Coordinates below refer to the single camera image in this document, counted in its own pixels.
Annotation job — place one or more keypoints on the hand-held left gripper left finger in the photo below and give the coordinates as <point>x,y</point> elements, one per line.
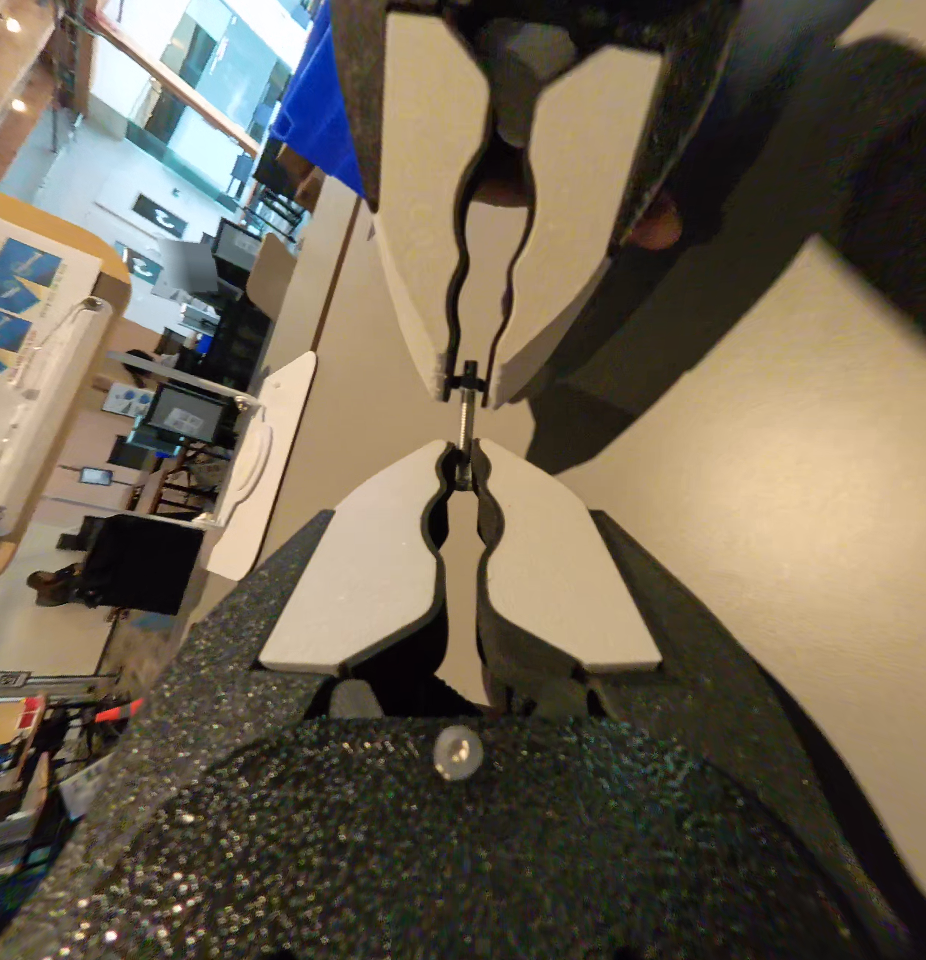
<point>358,570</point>

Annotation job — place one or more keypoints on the blue plastic bin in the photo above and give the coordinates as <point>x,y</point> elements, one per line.
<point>320,97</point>

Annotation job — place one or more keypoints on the small tablet on stand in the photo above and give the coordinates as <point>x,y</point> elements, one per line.
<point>95,477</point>

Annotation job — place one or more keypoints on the printed instruction sheet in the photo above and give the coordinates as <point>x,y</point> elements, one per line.
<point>28,285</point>

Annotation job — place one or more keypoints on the white clamp bar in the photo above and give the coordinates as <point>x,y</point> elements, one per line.
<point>50,390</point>

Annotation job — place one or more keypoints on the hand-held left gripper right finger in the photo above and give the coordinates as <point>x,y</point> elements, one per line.
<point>560,577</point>

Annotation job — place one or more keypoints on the silver bolt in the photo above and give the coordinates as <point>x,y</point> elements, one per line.
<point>465,431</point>

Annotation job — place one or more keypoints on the small black monitor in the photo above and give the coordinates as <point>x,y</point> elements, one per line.
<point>185,416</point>

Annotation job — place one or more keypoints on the red black striped pole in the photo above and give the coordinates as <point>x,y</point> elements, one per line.
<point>119,710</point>

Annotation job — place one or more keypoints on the person's right forearm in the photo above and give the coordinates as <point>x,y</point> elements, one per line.
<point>883,187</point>

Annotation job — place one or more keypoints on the black wall poster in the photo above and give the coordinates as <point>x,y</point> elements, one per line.
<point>160,216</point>
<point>139,262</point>

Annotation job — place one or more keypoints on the person's right hand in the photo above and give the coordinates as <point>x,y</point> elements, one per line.
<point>656,225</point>

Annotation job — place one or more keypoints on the white base board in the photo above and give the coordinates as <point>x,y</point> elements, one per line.
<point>275,420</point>

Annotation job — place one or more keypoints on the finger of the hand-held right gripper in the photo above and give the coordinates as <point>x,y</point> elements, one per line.
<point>422,150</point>
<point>583,165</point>

